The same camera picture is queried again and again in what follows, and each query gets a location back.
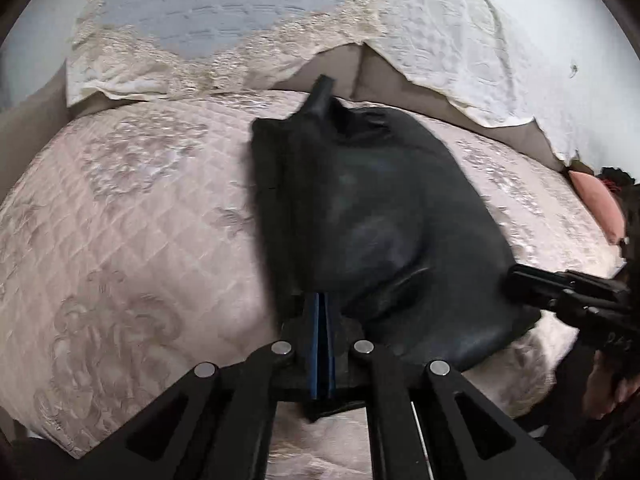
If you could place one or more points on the blue lace-edged cover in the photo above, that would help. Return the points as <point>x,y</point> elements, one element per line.
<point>215,10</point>

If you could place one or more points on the small dark wall hook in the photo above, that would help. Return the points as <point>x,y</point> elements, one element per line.
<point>574,68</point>

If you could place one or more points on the person's right hand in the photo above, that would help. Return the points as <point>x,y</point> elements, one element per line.
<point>607,390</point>

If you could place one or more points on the brown sofa backrest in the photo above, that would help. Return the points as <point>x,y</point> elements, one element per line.
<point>325,62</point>

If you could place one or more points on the black shirt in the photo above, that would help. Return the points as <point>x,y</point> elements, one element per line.
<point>375,210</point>

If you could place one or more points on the pink pillow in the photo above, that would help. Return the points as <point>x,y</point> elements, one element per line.
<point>597,205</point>

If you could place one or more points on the beige quilted bedspread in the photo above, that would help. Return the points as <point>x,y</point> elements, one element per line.
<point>150,210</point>

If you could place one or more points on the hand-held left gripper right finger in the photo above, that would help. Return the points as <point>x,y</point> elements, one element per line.
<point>327,350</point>

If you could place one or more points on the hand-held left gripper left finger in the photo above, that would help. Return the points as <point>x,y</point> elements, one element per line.
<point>314,345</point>

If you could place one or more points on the dark fringed cloth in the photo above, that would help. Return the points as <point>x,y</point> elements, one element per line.
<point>627,205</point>

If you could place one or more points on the white lace cover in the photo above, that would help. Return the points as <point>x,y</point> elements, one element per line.
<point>450,35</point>

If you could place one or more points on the person's right forearm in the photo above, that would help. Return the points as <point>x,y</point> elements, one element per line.
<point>615,450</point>

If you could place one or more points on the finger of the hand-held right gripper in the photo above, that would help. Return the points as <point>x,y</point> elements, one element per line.
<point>545,280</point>

